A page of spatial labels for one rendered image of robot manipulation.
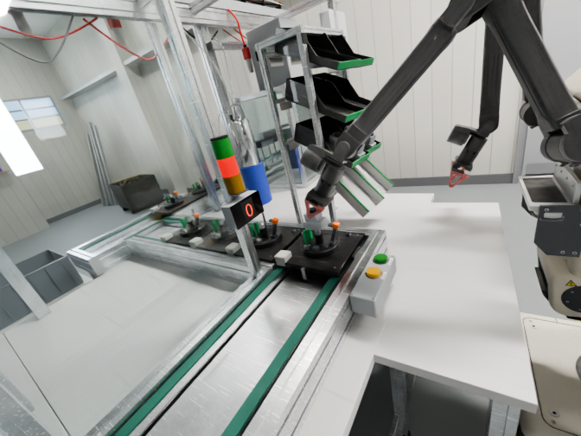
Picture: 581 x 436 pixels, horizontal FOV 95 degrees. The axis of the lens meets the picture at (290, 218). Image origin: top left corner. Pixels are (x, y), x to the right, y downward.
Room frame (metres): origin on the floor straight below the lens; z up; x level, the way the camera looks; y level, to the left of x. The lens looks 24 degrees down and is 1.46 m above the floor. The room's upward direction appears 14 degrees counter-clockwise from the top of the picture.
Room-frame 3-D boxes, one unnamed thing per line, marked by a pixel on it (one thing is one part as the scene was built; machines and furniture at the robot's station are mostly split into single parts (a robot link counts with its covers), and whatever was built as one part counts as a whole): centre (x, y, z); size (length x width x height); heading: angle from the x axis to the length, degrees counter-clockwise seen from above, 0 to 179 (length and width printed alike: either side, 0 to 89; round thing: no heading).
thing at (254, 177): (1.79, 0.17, 1.00); 0.16 x 0.16 x 0.27
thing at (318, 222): (0.82, -0.07, 1.09); 0.08 x 0.04 x 0.07; 53
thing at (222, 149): (0.74, 0.13, 1.39); 0.05 x 0.05 x 0.05
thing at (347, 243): (0.82, -0.08, 0.96); 0.24 x 0.24 x 0.02; 51
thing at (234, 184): (0.74, 0.13, 1.29); 0.05 x 0.05 x 0.05
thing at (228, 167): (0.74, 0.13, 1.34); 0.05 x 0.05 x 0.05
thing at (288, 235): (0.98, 0.12, 1.01); 0.24 x 0.24 x 0.13; 51
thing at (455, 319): (0.84, -0.34, 0.84); 0.90 x 0.70 x 0.03; 144
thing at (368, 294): (0.62, -0.19, 0.93); 0.21 x 0.07 x 0.06; 141
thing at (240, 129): (1.79, 0.17, 1.32); 0.14 x 0.14 x 0.38
